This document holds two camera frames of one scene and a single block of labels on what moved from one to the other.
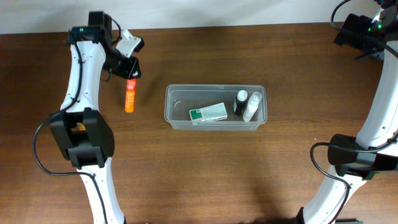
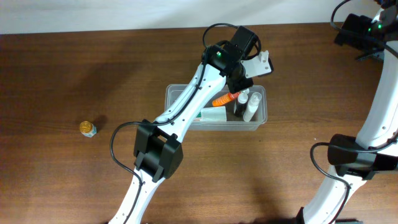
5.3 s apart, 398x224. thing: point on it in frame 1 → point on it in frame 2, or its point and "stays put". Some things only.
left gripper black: [129, 70] → [239, 85]
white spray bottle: [253, 102] stays put
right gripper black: [358, 24] stays put
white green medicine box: [214, 112] stays put
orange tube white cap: [130, 95] → [226, 98]
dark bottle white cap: [240, 102] stays put
